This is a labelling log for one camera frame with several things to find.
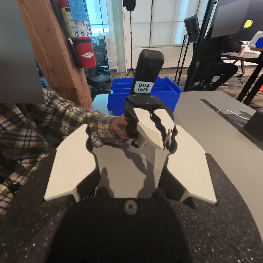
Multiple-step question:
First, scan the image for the black cube device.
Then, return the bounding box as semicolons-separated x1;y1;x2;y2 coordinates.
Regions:
243;111;263;142

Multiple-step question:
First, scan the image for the person's left forearm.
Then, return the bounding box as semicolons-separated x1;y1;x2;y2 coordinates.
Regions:
41;88;128;148

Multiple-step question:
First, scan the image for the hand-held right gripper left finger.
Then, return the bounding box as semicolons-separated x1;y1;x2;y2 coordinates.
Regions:
44;123;101;202

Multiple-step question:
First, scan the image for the black vertical pole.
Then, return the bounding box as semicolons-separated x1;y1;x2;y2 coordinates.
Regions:
183;0;218;92

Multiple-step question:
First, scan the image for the white cable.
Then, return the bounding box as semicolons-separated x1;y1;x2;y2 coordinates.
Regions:
217;109;250;120

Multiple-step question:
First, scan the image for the black light panel stand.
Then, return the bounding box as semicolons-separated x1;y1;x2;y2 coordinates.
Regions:
123;0;138;78

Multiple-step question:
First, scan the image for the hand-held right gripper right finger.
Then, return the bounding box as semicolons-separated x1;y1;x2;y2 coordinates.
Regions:
157;124;218;204

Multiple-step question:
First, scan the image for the wooden office desk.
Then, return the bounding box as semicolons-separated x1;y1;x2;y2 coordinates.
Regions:
221;47;263;106

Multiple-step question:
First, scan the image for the blue paper notice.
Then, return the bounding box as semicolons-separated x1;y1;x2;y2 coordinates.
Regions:
68;0;88;21

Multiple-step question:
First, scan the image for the person's left hand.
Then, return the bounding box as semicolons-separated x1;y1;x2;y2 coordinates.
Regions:
112;114;138;146

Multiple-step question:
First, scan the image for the large dark display screen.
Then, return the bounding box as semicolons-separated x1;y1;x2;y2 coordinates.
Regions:
236;0;263;41

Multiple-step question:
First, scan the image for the red fire extinguisher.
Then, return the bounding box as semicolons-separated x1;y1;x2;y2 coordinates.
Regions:
58;0;97;68

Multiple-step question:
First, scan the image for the black office chair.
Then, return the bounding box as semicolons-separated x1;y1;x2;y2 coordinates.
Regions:
85;62;112;95

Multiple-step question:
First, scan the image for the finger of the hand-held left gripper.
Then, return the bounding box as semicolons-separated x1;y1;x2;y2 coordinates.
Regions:
133;108;166;151
152;108;177;151

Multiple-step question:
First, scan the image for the blue plastic parts bin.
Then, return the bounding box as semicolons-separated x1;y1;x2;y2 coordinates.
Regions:
107;76;183;116

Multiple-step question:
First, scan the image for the wooden support post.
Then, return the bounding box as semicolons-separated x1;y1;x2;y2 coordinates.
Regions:
16;0;93;110

